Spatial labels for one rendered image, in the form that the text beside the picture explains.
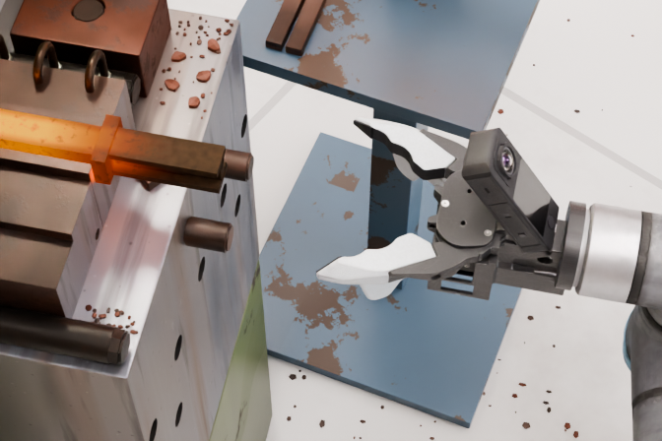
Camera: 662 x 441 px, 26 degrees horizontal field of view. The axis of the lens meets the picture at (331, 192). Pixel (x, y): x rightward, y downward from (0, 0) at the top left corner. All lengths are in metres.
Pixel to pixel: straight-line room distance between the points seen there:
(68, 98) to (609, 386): 1.19
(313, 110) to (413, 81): 0.89
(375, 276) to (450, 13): 0.55
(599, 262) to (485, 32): 0.51
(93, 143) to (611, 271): 0.43
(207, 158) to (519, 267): 0.27
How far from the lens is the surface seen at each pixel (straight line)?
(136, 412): 1.24
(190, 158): 1.16
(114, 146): 1.17
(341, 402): 2.16
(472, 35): 1.58
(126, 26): 1.29
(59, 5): 1.31
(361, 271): 1.11
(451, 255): 1.12
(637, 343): 1.23
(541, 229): 1.13
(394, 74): 1.54
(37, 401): 1.27
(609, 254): 1.13
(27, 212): 1.17
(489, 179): 1.07
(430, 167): 1.16
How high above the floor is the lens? 1.97
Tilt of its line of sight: 58 degrees down
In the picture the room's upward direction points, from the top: straight up
